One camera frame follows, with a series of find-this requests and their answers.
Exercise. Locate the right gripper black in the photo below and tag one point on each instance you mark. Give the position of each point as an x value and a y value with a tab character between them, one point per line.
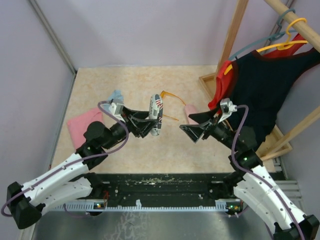
195	131

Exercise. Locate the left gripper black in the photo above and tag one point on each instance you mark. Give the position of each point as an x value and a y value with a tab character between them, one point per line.
143	126

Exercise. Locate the pink glasses case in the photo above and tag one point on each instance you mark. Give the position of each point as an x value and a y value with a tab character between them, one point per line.
190	109

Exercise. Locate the newspaper print glasses case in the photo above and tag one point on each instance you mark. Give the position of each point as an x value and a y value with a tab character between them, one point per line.
156	113

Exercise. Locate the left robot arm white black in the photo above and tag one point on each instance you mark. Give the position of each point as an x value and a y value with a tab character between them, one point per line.
73	179

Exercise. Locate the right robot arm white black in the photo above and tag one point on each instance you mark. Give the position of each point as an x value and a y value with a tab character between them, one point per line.
251	182

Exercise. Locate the orange sunglasses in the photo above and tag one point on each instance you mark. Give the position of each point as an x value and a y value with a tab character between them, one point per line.
172	98

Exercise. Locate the red tank top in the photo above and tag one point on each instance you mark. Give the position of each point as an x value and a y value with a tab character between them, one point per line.
223	83

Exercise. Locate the pink folded garment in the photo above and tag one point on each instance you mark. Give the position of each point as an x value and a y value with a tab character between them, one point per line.
78	125

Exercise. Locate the navy tank top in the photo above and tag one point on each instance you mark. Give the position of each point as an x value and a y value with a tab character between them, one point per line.
263	84

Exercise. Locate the yellow hanger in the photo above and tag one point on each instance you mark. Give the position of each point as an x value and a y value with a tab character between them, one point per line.
279	46

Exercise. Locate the teal hanger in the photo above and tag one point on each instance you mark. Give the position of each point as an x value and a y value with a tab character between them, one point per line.
265	37

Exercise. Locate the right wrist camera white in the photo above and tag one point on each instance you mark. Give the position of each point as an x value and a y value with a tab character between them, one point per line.
227	109

